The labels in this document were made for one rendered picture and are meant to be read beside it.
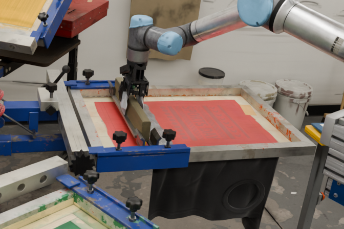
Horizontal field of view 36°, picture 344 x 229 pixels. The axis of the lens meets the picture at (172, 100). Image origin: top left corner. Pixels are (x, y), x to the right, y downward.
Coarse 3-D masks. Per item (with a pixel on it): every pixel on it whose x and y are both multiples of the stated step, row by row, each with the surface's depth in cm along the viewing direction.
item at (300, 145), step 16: (80, 96) 203; (96, 96) 213; (144, 96) 220; (256, 96) 226; (80, 112) 189; (272, 112) 211; (288, 128) 198; (96, 144) 169; (240, 144) 181; (256, 144) 182; (272, 144) 184; (288, 144) 185; (304, 144) 187; (96, 160) 162; (192, 160) 173; (208, 160) 175
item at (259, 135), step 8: (248, 120) 210; (112, 128) 188; (120, 128) 189; (128, 128) 190; (168, 128) 194; (248, 128) 202; (256, 128) 203; (112, 136) 183; (128, 136) 184; (176, 136) 188; (256, 136) 196; (264, 136) 197; (272, 136) 198; (128, 144) 179; (136, 144) 179; (192, 144) 184; (200, 144) 185; (208, 144) 186; (216, 144) 187; (224, 144) 187; (232, 144) 188
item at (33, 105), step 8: (8, 104) 176; (16, 104) 177; (24, 104) 178; (32, 104) 179; (8, 112) 174; (16, 112) 175; (24, 112) 176; (40, 112) 178; (56, 112) 180; (8, 120) 175; (16, 120) 176; (24, 120) 177; (40, 120) 179; (48, 120) 180
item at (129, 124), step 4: (116, 100) 202; (116, 104) 200; (120, 108) 196; (120, 112) 194; (124, 116) 190; (124, 120) 189; (128, 120) 187; (128, 124) 184; (132, 128) 181; (132, 132) 179; (136, 132) 179; (136, 136) 177
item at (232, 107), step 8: (96, 104) 206; (104, 104) 207; (112, 104) 208; (152, 104) 213; (160, 104) 214; (168, 104) 215; (176, 104) 216; (184, 104) 217; (192, 104) 218; (200, 104) 219; (208, 104) 220; (216, 104) 221; (224, 104) 222; (232, 104) 223; (104, 112) 200; (112, 112) 201; (152, 112) 205; (160, 112) 206; (232, 112) 215; (240, 112) 216; (104, 120) 194; (112, 120) 195; (120, 120) 196; (160, 120) 200; (240, 120) 209
